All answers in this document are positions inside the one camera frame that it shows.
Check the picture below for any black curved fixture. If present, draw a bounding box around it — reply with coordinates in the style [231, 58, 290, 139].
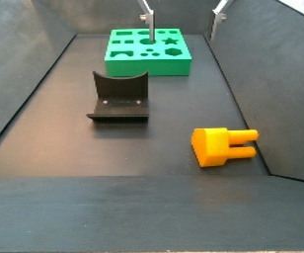
[87, 72, 150, 121]

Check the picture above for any orange three prong object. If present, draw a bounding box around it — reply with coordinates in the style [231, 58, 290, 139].
[191, 127, 258, 167]

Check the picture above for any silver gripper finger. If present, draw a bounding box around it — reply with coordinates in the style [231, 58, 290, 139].
[210, 0, 228, 40]
[138, 0, 154, 42]

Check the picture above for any green shape sorter block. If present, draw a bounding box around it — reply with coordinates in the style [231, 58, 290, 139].
[104, 28, 191, 77]

